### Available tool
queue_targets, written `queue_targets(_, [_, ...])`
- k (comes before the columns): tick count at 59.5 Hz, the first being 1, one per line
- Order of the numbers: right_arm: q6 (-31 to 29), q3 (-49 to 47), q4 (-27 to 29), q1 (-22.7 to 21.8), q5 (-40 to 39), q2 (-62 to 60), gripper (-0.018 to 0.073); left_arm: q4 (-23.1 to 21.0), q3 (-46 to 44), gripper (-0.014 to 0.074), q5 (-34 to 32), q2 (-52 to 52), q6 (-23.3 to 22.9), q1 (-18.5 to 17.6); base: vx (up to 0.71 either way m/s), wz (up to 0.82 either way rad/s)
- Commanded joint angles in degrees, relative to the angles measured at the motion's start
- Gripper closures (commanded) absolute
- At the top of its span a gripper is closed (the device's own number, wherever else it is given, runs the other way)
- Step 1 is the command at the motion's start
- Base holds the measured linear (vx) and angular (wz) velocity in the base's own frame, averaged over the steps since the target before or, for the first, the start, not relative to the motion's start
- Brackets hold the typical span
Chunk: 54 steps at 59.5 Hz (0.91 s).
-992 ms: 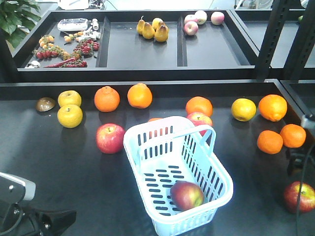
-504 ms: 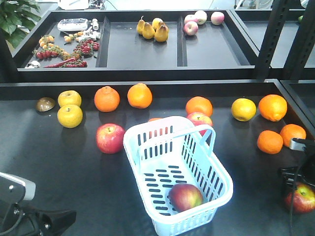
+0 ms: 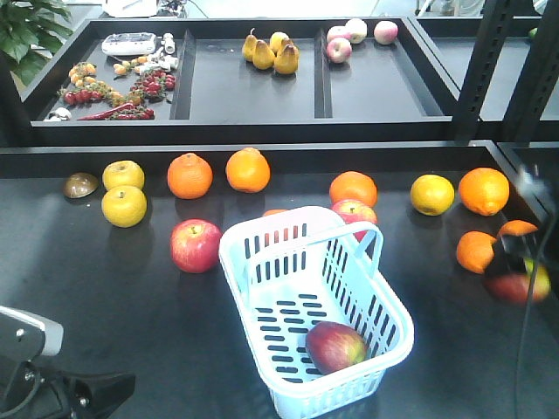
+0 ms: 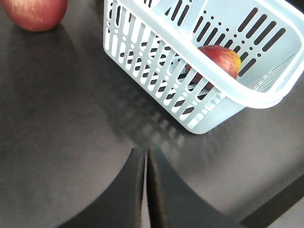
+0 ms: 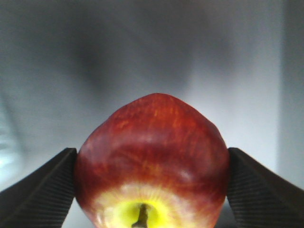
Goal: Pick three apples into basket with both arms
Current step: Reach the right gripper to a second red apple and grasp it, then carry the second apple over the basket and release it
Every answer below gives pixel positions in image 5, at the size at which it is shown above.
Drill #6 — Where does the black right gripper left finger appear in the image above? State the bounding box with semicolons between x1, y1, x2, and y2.
0;148;77;228

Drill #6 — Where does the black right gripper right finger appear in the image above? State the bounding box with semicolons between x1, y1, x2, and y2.
227;148;304;228

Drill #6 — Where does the red yellow apple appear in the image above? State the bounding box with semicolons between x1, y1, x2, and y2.
74;94;230;228

